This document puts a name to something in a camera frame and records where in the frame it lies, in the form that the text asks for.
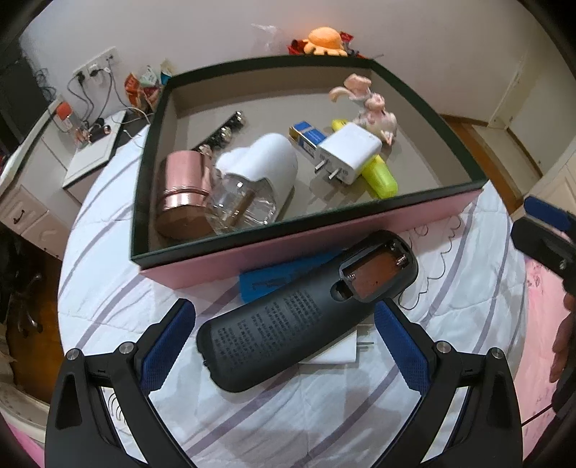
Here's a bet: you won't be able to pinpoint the pink box with black rim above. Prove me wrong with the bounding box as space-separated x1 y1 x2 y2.
130 56 487 291

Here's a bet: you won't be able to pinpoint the small cosmetic bottles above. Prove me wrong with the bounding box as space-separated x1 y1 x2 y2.
74 116 113 145

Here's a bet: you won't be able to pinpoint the blue white snack bag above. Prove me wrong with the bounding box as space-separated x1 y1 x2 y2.
139 65 174 97

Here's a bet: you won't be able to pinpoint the pink doll figure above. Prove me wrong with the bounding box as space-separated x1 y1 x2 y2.
328 74 399 145

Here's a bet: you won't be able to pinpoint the black remote control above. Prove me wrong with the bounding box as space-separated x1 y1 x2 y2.
197 229 419 393

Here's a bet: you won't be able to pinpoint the white wall outlet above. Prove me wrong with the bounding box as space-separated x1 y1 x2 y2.
72 46 121 82

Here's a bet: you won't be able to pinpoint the person's right hand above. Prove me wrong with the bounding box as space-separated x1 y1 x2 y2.
551 306 576 383

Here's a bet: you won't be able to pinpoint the white desk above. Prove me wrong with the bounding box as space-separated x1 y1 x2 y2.
0 96 154 262

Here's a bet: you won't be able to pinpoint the orange snack bag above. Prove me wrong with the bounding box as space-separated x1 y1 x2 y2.
123 73 145 106

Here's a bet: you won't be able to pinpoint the pink printed blanket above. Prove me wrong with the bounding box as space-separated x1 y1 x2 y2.
513 198 576 451

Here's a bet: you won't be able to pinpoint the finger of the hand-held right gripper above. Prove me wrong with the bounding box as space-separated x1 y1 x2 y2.
510 217 576 295
523 194 576 234

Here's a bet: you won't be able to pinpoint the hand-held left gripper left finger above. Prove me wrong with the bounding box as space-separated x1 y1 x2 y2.
45 298 196 468

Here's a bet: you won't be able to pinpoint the blue battery pack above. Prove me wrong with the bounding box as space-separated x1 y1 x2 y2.
289 121 331 158

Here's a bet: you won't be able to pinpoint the black strip with silver buttons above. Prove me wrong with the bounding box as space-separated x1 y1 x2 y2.
191 110 247 154

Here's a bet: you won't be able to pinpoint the orange lid jar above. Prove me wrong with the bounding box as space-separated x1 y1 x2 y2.
55 103 75 133

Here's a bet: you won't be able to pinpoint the clear glass perfume bottle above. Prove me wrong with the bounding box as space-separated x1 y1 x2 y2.
204 132 298 235

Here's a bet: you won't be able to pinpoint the white flat board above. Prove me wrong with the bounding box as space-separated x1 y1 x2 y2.
62 110 129 190

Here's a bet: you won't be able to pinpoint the clear plastic bag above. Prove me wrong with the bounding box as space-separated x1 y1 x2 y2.
251 22 289 57

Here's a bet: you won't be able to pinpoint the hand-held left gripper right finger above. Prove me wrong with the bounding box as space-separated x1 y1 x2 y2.
374 300 525 468

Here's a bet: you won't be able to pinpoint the white plug adapter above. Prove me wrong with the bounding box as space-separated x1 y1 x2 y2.
310 328 374 365
314 123 382 186

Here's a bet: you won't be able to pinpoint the yellow highlighter pen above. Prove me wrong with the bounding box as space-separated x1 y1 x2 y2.
332 118 399 199

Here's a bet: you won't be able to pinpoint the black power cable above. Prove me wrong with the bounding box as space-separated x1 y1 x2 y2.
67 74 124 122

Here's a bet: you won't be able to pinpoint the black monitor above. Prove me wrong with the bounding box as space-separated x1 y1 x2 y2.
0 56 50 149

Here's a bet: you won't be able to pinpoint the orange octopus plush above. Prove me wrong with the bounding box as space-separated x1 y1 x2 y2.
302 27 348 57

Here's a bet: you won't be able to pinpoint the white wardrobe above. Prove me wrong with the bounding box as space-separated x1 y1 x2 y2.
531 148 576 212

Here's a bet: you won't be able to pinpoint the blue flat case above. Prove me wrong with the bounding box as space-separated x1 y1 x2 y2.
238 252 347 304

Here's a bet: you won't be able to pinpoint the rose gold metal cup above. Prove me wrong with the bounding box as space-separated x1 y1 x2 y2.
155 150 214 239

